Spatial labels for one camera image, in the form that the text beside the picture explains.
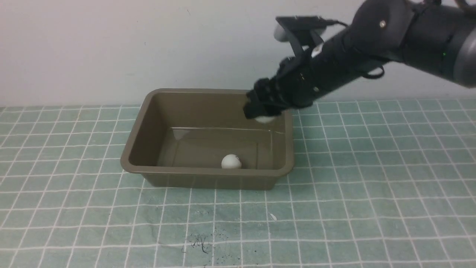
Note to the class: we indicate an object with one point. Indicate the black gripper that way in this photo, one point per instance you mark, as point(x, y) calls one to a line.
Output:
point(296, 85)

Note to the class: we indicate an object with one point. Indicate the white ping-pong ball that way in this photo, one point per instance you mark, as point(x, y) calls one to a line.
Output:
point(231, 161)
point(265, 120)

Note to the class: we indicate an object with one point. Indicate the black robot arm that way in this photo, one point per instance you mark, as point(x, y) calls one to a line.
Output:
point(329, 54)

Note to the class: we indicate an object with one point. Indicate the white ping-pong ball in bin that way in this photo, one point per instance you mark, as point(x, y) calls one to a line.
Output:
point(231, 161)

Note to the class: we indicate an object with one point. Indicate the brown plastic bin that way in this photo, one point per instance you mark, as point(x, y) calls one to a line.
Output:
point(180, 137)

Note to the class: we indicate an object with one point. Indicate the green checkered tablecloth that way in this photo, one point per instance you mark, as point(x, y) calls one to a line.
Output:
point(376, 184)

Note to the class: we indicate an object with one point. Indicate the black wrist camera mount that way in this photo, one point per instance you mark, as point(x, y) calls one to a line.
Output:
point(301, 31)

